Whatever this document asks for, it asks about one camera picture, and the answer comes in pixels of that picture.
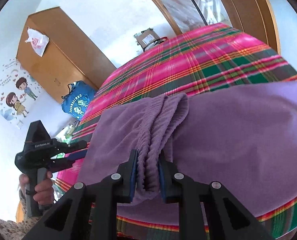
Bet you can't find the brown cardboard box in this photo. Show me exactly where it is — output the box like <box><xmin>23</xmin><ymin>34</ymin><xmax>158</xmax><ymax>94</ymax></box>
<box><xmin>134</xmin><ymin>28</ymin><xmax>160</xmax><ymax>51</ymax></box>

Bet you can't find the wooden room door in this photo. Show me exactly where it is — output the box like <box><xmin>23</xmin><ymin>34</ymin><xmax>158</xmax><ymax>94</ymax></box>
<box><xmin>221</xmin><ymin>0</ymin><xmax>281</xmax><ymax>54</ymax></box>

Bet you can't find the transparent printed door curtain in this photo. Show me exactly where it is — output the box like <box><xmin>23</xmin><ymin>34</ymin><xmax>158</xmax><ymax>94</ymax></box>
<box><xmin>161</xmin><ymin>0</ymin><xmax>232</xmax><ymax>33</ymax></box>

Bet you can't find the person's left hand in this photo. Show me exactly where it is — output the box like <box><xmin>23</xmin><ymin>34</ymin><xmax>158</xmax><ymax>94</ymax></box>
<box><xmin>19</xmin><ymin>171</ymin><xmax>55</xmax><ymax>206</ymax></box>

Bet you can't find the blue printed tote bag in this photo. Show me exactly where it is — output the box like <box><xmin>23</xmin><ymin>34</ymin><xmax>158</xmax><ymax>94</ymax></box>
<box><xmin>61</xmin><ymin>80</ymin><xmax>97</xmax><ymax>120</ymax></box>

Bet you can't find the floral sleeved left forearm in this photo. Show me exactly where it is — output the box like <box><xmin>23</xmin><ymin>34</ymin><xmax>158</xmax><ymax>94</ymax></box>
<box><xmin>0</xmin><ymin>190</ymin><xmax>41</xmax><ymax>239</ymax></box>

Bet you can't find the purple fleece garment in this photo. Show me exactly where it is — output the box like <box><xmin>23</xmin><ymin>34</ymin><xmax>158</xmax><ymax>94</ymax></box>
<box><xmin>78</xmin><ymin>81</ymin><xmax>297</xmax><ymax>225</ymax></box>

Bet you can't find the wooden wardrobe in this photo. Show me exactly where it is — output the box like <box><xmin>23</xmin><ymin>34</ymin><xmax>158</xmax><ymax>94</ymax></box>
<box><xmin>16</xmin><ymin>7</ymin><xmax>116</xmax><ymax>103</ymax></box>

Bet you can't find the white paper on wardrobe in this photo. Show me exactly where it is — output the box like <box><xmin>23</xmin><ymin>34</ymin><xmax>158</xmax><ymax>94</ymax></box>
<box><xmin>25</xmin><ymin>28</ymin><xmax>49</xmax><ymax>57</ymax></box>

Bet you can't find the pink plaid tablecloth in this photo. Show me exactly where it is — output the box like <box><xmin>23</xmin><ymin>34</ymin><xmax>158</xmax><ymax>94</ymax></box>
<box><xmin>58</xmin><ymin>23</ymin><xmax>297</xmax><ymax>239</ymax></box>

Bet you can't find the cartoon couple wall sticker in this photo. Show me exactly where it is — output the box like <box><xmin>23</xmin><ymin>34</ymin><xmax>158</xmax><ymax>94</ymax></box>
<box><xmin>5</xmin><ymin>77</ymin><xmax>38</xmax><ymax>118</ymax></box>

